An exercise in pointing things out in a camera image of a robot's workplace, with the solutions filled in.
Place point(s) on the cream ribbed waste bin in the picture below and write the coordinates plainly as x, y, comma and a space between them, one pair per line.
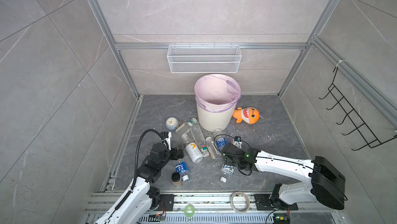
211, 121

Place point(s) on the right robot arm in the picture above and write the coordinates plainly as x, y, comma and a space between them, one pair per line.
318, 180

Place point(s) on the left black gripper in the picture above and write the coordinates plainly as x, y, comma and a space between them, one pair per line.
176, 156

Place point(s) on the orange shark plush toy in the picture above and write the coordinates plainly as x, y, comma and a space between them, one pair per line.
249, 115

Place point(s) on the green label water bottle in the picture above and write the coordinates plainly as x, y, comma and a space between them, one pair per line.
226, 172

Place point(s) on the small round white clock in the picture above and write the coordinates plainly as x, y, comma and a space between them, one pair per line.
172, 123

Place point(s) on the pink plastic bin liner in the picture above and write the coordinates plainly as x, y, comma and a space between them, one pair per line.
217, 93

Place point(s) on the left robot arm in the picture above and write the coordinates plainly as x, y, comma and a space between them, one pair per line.
141, 196

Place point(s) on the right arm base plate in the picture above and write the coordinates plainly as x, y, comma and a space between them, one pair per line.
267, 202

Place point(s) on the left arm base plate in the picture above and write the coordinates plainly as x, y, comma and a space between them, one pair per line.
163, 202

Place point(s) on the tall clear green-cap bottle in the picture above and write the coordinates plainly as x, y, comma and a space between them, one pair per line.
199, 139

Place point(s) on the white bottle yellow label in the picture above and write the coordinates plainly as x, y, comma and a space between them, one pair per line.
194, 152

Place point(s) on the roll of clear tape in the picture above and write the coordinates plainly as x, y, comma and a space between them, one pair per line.
240, 203

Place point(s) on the blue label bottle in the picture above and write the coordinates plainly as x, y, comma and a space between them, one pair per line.
221, 139
183, 170

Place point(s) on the green tape roll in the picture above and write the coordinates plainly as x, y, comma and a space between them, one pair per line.
189, 211

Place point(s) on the white wire mesh basket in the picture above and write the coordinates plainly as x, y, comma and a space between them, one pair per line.
204, 58

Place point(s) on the black wire hook rack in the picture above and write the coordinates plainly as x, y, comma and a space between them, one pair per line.
351, 113

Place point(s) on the brown jar black lid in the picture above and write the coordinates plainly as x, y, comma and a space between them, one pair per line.
176, 179

